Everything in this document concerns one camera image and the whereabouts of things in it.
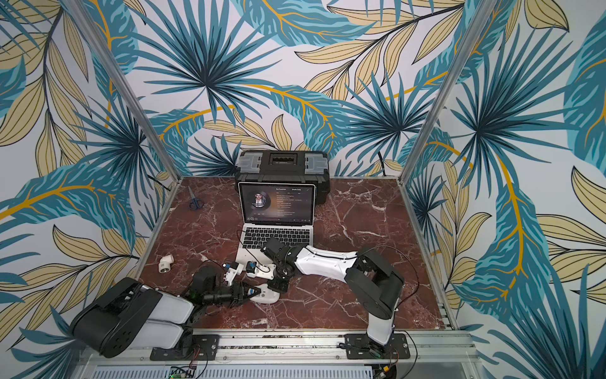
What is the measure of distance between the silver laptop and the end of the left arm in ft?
0.43

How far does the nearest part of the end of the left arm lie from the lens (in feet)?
2.44

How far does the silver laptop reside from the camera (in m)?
0.94
